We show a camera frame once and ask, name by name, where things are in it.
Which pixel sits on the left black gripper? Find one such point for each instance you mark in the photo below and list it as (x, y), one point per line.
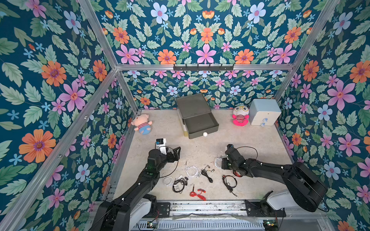
(175, 157)

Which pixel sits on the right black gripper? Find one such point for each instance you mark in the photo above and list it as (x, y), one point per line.
(226, 163)

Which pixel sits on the white earphones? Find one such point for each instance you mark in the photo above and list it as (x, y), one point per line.
(218, 162)
(192, 171)
(169, 181)

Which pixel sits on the grey top drawer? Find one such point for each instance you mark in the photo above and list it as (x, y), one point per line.
(199, 121)

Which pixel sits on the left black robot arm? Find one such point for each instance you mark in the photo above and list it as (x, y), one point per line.
(124, 212)

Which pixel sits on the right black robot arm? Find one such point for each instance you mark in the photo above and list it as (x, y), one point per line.
(304, 188)

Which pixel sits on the black earphones right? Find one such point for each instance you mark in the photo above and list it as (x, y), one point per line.
(230, 183)

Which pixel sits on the black earphones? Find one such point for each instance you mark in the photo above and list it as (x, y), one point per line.
(179, 185)
(230, 183)
(204, 172)

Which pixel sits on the black earphones center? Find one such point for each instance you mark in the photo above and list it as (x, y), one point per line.
(204, 172)

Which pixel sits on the black earphones left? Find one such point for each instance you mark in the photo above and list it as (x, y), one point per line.
(179, 185)

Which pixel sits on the red earphones front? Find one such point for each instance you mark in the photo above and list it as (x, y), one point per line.
(200, 193)

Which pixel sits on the white blue drawer cabinet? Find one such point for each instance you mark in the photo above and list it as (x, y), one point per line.
(264, 112)

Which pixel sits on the three-tier colored drawer cabinet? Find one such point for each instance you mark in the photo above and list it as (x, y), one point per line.
(194, 114)

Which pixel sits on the pink pig plush toy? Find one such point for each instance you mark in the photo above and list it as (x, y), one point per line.
(142, 124)

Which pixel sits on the pink white plush toy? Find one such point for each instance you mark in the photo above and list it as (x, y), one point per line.
(240, 115)

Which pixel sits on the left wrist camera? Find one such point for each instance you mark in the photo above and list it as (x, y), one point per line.
(161, 145)

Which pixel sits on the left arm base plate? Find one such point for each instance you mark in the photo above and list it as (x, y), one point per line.
(159, 210)

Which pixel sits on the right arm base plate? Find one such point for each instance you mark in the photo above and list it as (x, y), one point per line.
(262, 209)

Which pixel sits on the black wall hook rail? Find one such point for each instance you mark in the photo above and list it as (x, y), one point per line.
(203, 67)

